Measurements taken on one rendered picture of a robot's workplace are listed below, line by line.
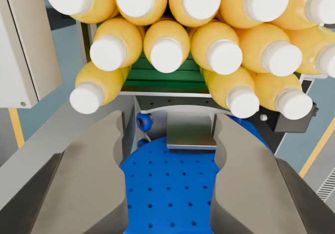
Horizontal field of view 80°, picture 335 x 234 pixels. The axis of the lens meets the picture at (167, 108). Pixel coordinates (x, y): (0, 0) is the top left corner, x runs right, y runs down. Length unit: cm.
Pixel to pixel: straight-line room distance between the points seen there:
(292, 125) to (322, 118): 151
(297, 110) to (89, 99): 28
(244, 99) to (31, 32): 30
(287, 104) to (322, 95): 156
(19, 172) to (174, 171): 43
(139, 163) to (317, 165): 204
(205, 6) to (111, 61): 12
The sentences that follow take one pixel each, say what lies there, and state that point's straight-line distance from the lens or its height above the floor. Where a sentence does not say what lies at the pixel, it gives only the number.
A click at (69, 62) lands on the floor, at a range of 154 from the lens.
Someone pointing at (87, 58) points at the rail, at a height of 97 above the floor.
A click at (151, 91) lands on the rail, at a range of 40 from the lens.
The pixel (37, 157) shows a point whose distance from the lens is 71.
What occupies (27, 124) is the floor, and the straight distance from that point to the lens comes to 195.
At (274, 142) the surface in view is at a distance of 171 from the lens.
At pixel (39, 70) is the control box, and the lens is 35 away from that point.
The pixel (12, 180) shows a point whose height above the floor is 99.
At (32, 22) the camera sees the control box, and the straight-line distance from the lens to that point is 35.
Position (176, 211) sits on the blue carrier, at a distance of 34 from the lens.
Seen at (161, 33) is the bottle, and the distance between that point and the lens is 28.
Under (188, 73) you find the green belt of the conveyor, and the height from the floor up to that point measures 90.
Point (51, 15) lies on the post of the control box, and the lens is 46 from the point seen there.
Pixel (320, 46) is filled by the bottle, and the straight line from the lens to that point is 34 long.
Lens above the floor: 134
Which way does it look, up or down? 62 degrees down
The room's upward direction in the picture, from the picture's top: 180 degrees clockwise
